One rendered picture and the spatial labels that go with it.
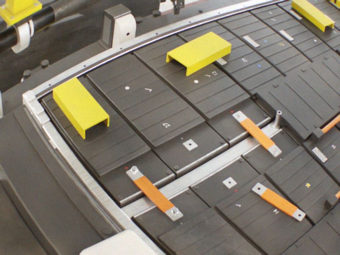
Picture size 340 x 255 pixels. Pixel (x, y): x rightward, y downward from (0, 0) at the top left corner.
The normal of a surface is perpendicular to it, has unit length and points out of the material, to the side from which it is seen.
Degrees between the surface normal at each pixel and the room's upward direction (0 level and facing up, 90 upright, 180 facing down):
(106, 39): 90
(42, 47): 90
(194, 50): 0
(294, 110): 0
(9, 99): 0
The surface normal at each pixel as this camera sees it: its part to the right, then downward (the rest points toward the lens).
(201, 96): 0.09, -0.69
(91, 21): 0.47, 0.67
